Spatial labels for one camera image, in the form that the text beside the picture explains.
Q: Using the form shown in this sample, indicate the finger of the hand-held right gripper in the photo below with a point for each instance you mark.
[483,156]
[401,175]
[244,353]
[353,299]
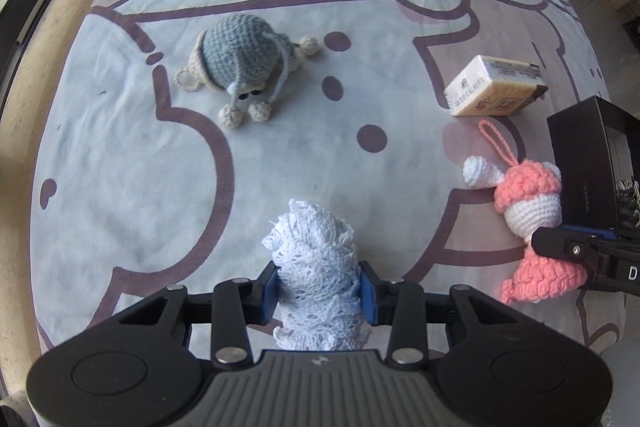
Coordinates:
[575,249]

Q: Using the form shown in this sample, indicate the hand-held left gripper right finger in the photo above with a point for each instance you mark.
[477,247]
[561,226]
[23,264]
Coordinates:
[365,292]

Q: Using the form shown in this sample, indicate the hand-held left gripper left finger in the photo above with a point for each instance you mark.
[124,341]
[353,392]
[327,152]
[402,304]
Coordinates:
[270,292]

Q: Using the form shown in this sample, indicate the white lace bundle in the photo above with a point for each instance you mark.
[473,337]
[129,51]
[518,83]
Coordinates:
[315,257]

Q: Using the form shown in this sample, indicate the black cardboard box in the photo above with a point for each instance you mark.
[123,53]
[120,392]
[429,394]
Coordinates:
[580,167]

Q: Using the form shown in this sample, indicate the pink crochet doll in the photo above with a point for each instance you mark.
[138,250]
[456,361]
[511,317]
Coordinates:
[525,182]

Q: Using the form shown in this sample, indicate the small cream cardboard box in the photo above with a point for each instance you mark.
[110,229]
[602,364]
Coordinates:
[480,92]

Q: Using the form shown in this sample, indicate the grey crochet doll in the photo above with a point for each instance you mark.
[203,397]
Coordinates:
[240,52]

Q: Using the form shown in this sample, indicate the cartoon bear printed blanket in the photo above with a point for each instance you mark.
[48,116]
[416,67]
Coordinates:
[150,207]

